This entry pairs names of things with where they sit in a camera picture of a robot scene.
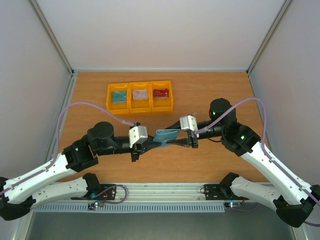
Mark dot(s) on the middle yellow bin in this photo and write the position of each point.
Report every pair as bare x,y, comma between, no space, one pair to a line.
143,106

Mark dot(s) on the left yellow bin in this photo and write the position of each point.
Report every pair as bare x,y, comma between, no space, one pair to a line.
117,109

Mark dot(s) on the red cards stack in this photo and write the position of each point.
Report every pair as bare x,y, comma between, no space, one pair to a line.
163,93

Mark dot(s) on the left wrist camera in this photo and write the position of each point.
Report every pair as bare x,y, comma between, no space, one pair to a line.
137,135

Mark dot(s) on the grey slotted cable duct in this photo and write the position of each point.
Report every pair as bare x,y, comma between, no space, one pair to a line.
130,208

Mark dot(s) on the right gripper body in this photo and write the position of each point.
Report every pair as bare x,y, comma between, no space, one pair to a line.
192,140

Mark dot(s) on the right circuit board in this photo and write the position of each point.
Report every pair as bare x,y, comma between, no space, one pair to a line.
233,204

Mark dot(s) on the teal card holder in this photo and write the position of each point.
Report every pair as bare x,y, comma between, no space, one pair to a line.
162,136

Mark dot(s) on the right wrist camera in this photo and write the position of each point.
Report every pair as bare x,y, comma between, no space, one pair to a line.
188,122

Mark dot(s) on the left circuit board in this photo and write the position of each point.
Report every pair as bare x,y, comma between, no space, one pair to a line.
95,205

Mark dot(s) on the white pink cards stack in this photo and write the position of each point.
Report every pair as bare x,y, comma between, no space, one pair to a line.
140,94

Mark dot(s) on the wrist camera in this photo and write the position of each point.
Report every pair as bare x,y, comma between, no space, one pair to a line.
188,122
137,135

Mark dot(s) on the teal cards stack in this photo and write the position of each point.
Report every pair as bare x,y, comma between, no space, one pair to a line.
119,97

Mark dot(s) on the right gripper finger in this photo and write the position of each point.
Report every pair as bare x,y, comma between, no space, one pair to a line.
183,142
175,126

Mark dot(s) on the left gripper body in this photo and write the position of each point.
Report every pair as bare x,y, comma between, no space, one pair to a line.
137,151

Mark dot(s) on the right yellow bin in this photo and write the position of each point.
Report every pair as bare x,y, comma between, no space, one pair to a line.
162,99

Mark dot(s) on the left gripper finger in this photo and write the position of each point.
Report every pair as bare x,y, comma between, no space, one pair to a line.
150,138
149,145

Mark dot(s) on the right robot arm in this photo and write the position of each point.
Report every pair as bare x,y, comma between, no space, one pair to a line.
292,198

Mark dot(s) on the aluminium front rail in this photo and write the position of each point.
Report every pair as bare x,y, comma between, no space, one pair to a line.
147,192

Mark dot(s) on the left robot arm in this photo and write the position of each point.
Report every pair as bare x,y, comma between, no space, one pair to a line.
21,194

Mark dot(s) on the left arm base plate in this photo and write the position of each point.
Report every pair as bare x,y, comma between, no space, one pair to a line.
109,195

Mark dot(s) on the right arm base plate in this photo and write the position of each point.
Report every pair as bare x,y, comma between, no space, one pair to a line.
214,192

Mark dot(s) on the circuit board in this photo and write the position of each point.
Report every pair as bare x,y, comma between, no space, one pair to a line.
233,204
95,205

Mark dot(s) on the yellow bin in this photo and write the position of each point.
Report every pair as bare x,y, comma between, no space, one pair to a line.
162,99
143,106
117,109

